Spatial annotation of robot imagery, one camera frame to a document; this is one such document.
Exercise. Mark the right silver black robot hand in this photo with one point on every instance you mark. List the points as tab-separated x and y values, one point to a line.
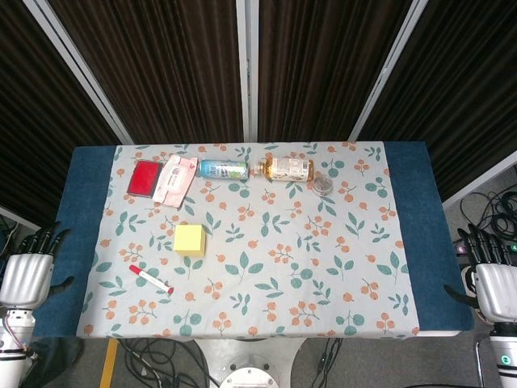
497	289

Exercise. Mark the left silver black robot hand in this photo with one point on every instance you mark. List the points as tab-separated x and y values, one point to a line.
26	279

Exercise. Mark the yellow floor tape strip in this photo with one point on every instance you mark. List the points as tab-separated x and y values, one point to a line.
108	363

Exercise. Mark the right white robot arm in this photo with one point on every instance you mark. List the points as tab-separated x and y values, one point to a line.
505	355

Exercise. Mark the dark ribbed partition panel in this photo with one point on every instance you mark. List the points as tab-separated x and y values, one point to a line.
460	97
36	133
161	68
319	68

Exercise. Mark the amber tea bottle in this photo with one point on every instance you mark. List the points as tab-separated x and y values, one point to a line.
287	169

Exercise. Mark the floral print tablecloth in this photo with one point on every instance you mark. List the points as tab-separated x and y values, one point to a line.
262	250

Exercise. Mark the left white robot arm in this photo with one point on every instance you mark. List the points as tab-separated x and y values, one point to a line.
12	347

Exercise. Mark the red and white marker pen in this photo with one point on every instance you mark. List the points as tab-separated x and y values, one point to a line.
151	279

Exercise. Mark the blue table cloth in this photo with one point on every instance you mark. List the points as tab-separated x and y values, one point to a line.
420	226

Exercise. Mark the white partition post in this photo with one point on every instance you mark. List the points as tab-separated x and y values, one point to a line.
81	72
385	72
480	182
247	72

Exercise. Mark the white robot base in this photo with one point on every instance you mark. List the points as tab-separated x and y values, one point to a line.
248	378

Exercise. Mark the red ink pad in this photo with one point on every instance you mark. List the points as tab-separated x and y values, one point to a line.
144	178

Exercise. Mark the black power strip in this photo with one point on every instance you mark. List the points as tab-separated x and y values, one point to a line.
464	247

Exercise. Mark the yellow cube block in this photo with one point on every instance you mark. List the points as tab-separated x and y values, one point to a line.
189	239

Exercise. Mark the light blue drink can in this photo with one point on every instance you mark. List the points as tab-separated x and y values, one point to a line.
222	169

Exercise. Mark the small round clear jar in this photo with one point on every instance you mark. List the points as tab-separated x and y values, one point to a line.
323	184

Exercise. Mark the pink white wet wipes pack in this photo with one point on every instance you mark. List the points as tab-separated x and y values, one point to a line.
175	180

